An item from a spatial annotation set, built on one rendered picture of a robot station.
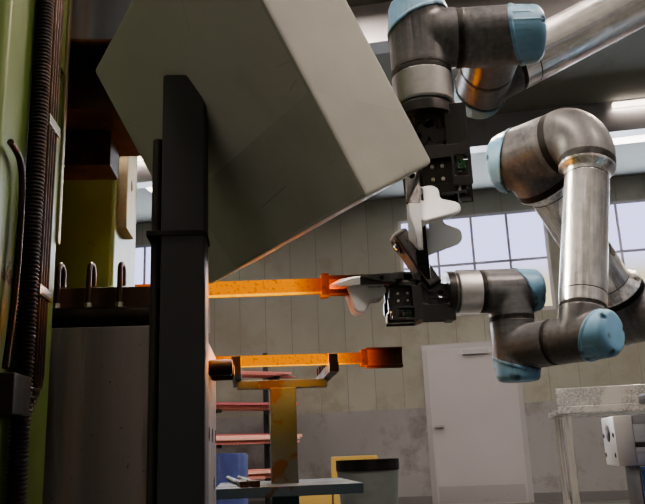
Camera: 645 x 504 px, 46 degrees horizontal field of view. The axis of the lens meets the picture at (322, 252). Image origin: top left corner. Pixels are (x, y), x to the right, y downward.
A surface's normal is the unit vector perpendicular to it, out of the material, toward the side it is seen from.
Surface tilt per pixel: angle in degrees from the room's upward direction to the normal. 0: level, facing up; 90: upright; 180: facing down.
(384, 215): 90
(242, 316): 90
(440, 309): 90
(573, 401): 90
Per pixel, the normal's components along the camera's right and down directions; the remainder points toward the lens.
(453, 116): -0.19, -0.24
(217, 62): -0.73, 0.40
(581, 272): -0.39, -0.45
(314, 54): 0.49, -0.24
